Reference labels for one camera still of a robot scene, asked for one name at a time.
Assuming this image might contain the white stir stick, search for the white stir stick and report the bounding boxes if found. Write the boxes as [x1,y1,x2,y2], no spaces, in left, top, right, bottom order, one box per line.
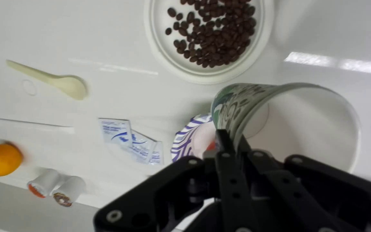
[0,117,75,130]

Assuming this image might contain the right creamer pod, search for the right creamer pod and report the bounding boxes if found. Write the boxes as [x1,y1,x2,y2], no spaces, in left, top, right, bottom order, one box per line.
[53,176,85,207]

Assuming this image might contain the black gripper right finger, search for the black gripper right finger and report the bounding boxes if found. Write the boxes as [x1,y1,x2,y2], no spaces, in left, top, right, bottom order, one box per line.
[248,149,371,232]

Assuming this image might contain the left creamer pod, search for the left creamer pod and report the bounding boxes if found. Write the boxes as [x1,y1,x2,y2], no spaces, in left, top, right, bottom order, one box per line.
[27,169,61,198]

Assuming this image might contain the white saucer plate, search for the white saucer plate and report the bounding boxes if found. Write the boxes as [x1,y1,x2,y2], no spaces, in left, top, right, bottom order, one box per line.
[145,0,276,84]

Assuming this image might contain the coffee beans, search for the coffee beans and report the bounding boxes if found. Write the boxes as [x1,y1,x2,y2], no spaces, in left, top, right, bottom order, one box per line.
[165,0,257,68]

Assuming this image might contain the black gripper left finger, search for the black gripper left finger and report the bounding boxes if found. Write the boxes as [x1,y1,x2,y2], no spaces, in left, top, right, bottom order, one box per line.
[215,130,255,232]

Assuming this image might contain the orange fruit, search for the orange fruit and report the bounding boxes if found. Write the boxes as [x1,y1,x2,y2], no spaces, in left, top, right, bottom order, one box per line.
[0,143,24,176]

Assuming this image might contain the patterned paper cup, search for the patterned paper cup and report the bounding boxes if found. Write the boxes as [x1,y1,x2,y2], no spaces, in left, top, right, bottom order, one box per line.
[210,82,361,171]

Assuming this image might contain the blue white sugar packet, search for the blue white sugar packet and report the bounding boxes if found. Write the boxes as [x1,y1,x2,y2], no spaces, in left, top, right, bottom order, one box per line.
[121,130,164,165]
[100,117,132,145]

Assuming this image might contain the cream plastic spoon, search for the cream plastic spoon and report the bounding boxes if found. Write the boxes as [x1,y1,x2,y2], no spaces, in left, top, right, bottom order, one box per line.
[7,60,89,100]

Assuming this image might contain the creamer pod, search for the creamer pod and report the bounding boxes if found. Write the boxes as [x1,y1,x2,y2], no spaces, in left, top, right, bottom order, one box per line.
[27,169,61,198]
[53,176,85,207]

